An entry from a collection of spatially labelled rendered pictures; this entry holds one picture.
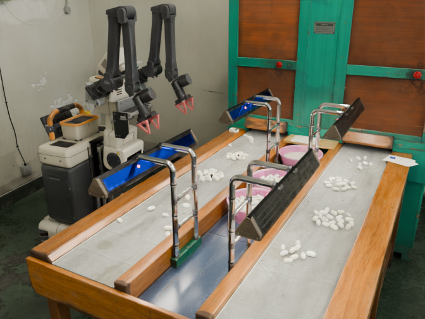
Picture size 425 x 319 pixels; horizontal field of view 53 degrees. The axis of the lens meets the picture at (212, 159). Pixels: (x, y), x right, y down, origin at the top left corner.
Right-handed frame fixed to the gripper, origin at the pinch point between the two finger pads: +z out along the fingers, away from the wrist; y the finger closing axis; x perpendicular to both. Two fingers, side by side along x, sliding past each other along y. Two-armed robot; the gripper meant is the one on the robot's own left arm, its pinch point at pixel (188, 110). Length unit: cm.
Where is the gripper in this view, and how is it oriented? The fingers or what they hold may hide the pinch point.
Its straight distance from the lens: 268.4
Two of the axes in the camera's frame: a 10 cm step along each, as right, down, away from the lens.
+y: 4.0, -3.4, 8.5
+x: -8.2, 3.0, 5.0
